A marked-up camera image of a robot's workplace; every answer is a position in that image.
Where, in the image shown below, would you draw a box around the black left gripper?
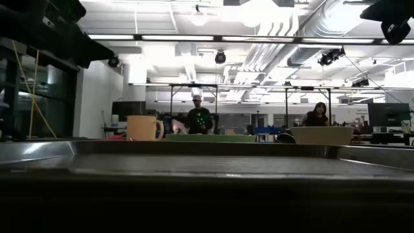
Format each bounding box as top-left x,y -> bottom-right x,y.
0,0 -> 114,69

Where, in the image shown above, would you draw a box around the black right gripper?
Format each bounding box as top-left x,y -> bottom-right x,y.
360,0 -> 414,45

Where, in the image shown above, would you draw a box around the yellow ceramic mug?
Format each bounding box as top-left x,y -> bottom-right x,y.
126,115 -> 164,141

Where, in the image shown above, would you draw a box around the beige bowl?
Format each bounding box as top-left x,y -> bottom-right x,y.
290,126 -> 356,146

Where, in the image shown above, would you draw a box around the green plate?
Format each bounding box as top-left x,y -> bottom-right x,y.
165,133 -> 257,144

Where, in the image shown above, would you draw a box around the brown plastic serving tray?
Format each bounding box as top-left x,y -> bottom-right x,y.
0,139 -> 414,194

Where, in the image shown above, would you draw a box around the black monitor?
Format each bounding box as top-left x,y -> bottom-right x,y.
111,100 -> 146,122
367,102 -> 411,128

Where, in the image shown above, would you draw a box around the round ceiling lamp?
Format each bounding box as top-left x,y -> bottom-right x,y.
190,5 -> 208,27

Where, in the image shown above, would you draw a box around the person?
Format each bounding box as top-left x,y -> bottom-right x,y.
186,94 -> 213,135
301,102 -> 330,127

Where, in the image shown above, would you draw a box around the black bar with light strips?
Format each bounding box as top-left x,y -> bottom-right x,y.
87,34 -> 414,45

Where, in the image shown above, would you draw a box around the blue bins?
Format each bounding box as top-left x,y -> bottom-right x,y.
254,126 -> 282,135

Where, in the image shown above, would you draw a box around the black metal frame stand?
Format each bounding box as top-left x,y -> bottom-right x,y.
284,86 -> 332,127
169,83 -> 218,118

